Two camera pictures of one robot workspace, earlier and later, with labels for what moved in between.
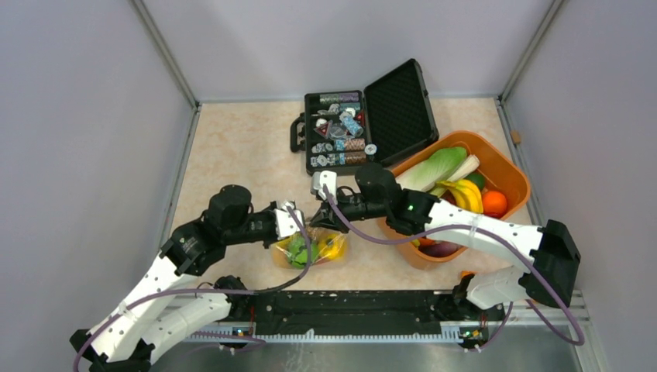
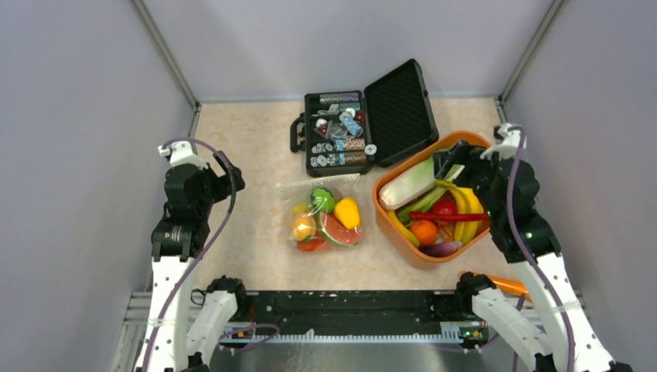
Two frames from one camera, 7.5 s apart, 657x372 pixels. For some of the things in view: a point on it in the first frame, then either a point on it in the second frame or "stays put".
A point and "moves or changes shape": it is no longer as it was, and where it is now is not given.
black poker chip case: [341, 132] stays put
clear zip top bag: [291, 253] moves or changes shape
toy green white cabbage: [432, 169] stays put
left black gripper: [270, 209] to [231, 182]
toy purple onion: [440, 249] stays put
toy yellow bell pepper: [331, 246] moves or changes shape
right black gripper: [324, 218] to [460, 153]
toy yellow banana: [466, 194] stays put
